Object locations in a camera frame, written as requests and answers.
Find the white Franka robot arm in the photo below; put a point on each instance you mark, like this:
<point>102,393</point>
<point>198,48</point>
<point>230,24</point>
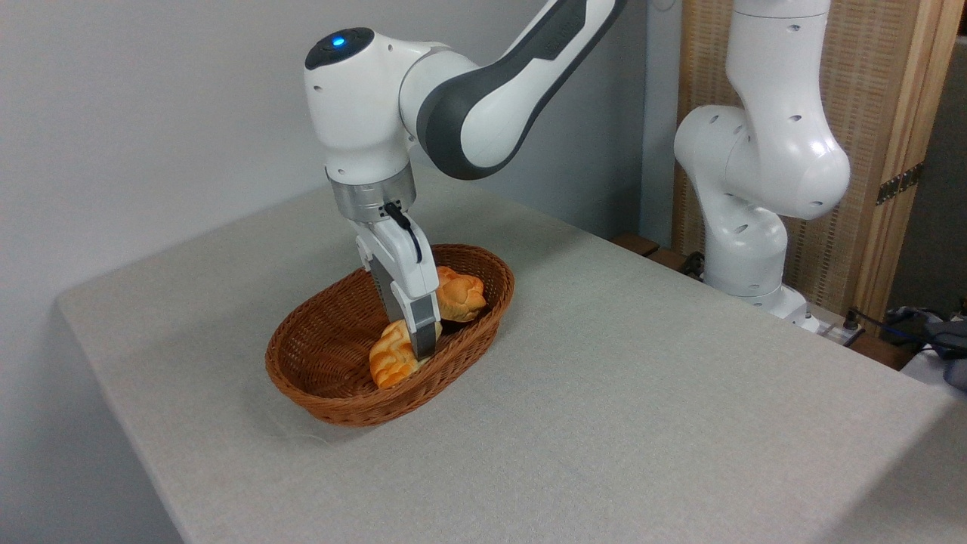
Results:
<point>363,113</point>

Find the beige tablecloth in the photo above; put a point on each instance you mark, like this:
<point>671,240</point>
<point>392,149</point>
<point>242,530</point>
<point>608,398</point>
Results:
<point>604,415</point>

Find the long braided bread loaf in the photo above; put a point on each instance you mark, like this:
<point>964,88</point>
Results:
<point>389,363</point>

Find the black connector at robot base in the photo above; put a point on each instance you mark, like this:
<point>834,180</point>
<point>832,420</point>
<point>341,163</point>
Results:
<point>691,264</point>

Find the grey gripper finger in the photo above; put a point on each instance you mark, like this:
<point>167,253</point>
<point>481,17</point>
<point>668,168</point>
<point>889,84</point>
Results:
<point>393,301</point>
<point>425,329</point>

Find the dark metal screen hinge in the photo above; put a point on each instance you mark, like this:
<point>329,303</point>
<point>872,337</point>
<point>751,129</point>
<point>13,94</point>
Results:
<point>899,183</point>

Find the brown wicker basket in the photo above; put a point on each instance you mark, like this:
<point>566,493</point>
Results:
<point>325,355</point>

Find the round bread bun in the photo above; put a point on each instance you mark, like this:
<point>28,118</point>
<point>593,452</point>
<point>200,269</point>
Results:
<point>462,296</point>

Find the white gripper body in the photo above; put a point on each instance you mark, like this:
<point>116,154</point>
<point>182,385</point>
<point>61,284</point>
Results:
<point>400,257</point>

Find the wooden rattan folding screen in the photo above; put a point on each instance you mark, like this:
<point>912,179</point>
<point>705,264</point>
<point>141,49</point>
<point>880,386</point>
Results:
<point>869,75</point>

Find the grey device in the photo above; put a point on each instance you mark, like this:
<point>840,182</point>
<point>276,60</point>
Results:
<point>953,340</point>

